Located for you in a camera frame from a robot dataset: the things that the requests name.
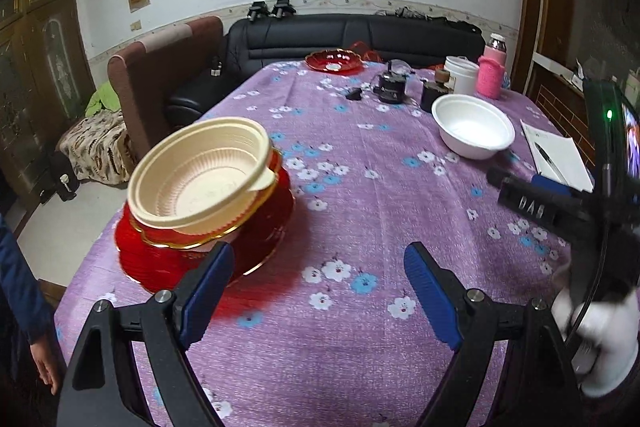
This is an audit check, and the dark jar with wooden lid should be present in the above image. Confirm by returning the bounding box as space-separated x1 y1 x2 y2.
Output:
420 68 457 112

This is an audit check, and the red cloth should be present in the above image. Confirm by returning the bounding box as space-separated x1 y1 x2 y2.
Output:
350 41 383 64

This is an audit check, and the brown patterned blanket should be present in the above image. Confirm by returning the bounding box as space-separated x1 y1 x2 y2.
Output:
59 109 136 185

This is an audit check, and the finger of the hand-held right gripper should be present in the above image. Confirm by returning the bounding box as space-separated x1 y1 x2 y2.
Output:
487 168 523 192
531 173 573 198

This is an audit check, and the brown upholstered chair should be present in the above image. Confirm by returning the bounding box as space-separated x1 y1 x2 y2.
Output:
107 16 225 158

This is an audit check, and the another person's forearm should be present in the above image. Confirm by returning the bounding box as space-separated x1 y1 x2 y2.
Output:
0 212 56 343

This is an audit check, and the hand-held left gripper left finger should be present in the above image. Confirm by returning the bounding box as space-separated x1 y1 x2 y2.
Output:
56 241 236 427

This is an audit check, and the red gold-rimmed plate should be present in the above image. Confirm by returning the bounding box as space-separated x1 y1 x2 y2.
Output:
127 147 291 250

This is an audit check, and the black pen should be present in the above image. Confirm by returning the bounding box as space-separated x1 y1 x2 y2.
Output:
532 142 568 182

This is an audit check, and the purple floral tablecloth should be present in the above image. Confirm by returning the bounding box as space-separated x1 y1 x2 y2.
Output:
54 59 601 427

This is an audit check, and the black leather sofa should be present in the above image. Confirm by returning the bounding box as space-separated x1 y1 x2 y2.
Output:
167 14 486 128

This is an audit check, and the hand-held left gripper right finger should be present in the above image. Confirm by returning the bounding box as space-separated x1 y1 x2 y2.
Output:
403 241 583 427

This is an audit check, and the cream ribbed plastic bowl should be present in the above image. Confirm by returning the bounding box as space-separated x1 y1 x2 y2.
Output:
126 117 277 235

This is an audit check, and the black power adapter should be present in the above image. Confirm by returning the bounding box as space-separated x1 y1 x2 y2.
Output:
376 59 411 104

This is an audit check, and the bottle with pink knit sleeve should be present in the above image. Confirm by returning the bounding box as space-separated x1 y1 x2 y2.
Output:
476 33 509 100

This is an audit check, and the white paper notebook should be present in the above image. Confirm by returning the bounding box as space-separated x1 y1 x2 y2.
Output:
520 119 594 194

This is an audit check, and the black floor bag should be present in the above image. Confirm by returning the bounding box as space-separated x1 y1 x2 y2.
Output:
47 149 78 202

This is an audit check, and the small red scalloped plate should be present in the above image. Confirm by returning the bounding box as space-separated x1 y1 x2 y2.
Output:
305 49 363 75

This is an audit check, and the green cloth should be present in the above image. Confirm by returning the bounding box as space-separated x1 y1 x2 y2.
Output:
84 82 121 118

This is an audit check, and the wooden cabinet with glass doors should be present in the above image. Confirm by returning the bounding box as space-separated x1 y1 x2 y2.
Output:
0 0 96 238

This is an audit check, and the white plastic tub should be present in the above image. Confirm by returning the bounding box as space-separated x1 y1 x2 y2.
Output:
444 56 482 95

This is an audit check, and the large red lettered plate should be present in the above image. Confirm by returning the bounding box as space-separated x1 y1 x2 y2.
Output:
114 167 296 293

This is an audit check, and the person's right hand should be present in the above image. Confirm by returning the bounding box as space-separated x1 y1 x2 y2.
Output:
552 287 640 399

